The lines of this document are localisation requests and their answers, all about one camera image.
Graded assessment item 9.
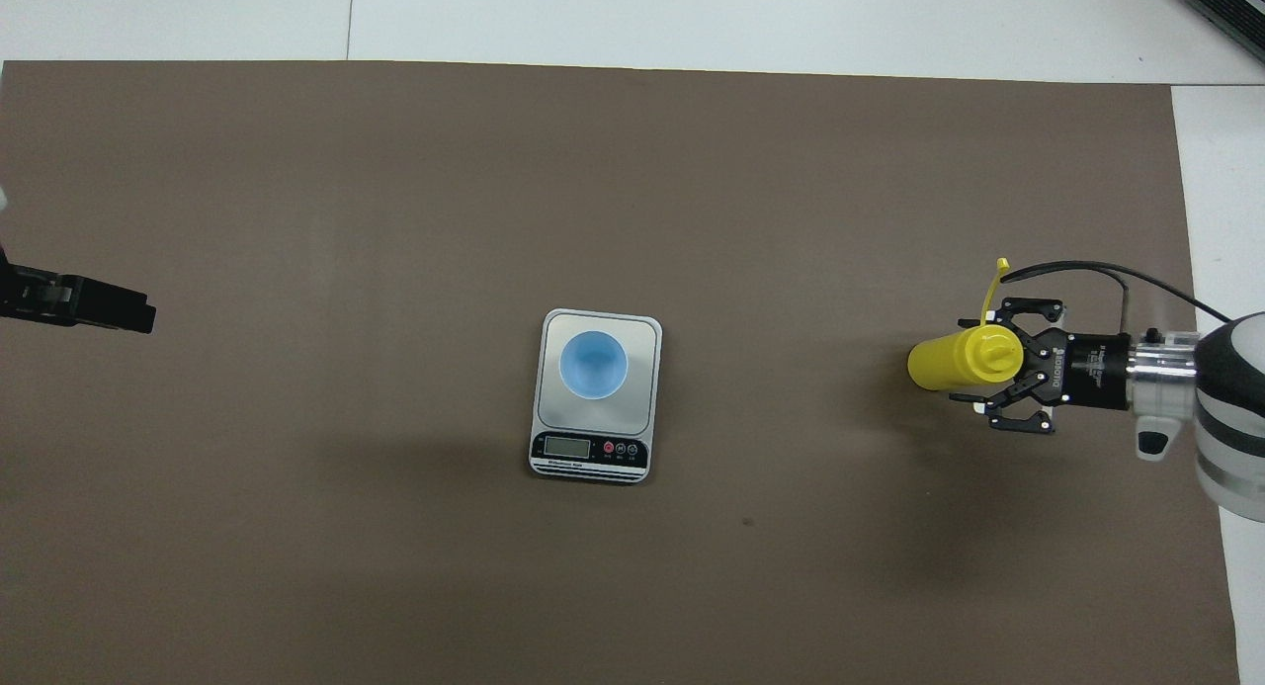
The brown paper table mat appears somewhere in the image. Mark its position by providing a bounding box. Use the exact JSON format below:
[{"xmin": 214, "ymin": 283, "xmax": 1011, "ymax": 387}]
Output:
[{"xmin": 0, "ymin": 60, "xmax": 1241, "ymax": 685}]

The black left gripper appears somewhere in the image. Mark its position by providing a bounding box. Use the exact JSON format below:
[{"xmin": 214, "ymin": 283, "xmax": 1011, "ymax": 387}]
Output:
[{"xmin": 0, "ymin": 250, "xmax": 157, "ymax": 335}]

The silver digital kitchen scale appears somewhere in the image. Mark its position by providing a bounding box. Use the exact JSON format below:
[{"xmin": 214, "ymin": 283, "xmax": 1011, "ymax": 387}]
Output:
[{"xmin": 529, "ymin": 308, "xmax": 663, "ymax": 485}]

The yellow squeeze bottle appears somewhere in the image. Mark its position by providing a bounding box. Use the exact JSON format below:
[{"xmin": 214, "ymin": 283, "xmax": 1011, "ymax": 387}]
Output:
[{"xmin": 907, "ymin": 258, "xmax": 1021, "ymax": 391}]

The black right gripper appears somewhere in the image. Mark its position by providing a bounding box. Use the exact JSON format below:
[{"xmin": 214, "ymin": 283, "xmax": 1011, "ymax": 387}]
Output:
[{"xmin": 951, "ymin": 298, "xmax": 1133, "ymax": 435}]

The silver ribbed metal device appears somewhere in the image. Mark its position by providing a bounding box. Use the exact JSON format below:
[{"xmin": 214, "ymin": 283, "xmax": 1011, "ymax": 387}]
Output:
[{"xmin": 1181, "ymin": 0, "xmax": 1265, "ymax": 68}]

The light blue plastic cup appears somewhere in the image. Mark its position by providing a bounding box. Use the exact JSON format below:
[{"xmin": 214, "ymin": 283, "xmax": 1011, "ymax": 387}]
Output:
[{"xmin": 558, "ymin": 330, "xmax": 630, "ymax": 400}]

